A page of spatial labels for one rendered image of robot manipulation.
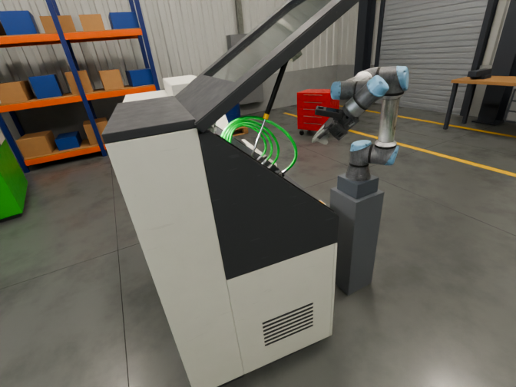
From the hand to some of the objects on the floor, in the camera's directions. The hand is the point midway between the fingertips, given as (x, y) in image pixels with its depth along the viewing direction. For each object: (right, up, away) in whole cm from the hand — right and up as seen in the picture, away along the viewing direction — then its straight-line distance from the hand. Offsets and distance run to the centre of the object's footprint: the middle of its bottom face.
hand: (312, 139), depth 124 cm
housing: (-70, -107, +89) cm, 156 cm away
